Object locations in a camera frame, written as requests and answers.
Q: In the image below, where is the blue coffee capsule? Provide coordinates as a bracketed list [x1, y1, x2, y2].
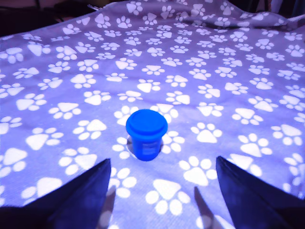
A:
[125, 109, 169, 162]

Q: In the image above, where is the paw print cloth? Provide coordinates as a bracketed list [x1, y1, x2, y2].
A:
[0, 0, 305, 229]

